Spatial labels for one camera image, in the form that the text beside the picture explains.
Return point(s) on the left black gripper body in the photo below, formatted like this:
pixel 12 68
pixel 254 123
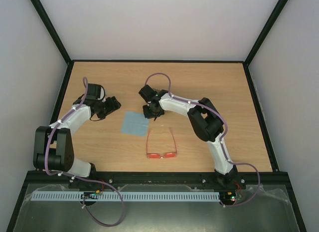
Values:
pixel 100 114

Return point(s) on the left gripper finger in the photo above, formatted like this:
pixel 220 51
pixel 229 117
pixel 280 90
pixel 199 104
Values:
pixel 106 108
pixel 114 104

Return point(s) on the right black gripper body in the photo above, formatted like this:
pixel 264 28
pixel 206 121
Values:
pixel 150 112

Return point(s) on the blue cleaning cloth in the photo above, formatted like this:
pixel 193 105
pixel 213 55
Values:
pixel 135 124

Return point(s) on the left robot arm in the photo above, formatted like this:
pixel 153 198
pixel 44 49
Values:
pixel 53 146

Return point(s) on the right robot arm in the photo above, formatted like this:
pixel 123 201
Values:
pixel 206 122

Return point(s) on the red sunglasses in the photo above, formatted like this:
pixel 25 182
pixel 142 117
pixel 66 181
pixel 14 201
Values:
pixel 161 144

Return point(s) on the left electronics board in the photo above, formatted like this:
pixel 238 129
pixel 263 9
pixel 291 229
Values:
pixel 94 195

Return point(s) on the electronics board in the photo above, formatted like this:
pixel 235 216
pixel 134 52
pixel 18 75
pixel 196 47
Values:
pixel 94 195
pixel 231 196

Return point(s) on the right electronics board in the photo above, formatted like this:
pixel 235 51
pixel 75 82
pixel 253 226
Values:
pixel 231 196

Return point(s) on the light blue slotted cable duct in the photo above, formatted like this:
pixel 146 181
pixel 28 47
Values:
pixel 130 196

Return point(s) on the black front mounting rail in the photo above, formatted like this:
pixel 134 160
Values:
pixel 206 181

